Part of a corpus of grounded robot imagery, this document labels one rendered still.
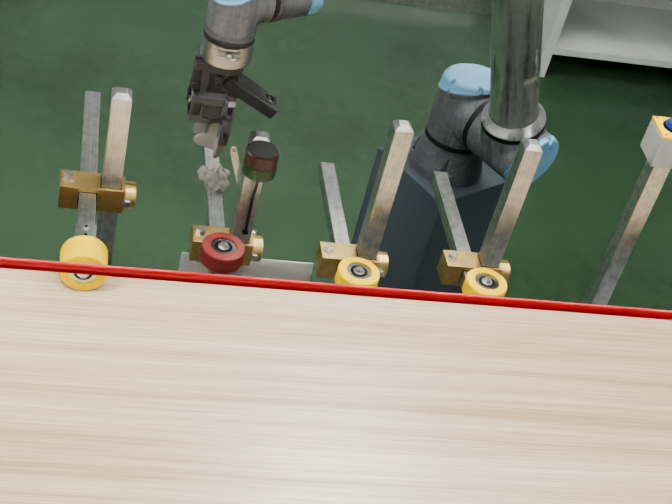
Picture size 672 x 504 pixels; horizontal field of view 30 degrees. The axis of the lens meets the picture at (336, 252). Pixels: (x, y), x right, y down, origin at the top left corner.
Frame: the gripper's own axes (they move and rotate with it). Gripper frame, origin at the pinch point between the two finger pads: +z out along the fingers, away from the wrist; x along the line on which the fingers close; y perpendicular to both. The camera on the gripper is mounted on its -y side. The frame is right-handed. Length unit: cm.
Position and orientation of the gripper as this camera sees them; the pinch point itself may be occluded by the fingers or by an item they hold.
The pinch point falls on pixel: (219, 151)
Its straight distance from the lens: 235.0
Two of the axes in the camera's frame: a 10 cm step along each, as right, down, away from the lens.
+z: -2.1, 7.6, 6.2
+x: 1.2, 6.5, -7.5
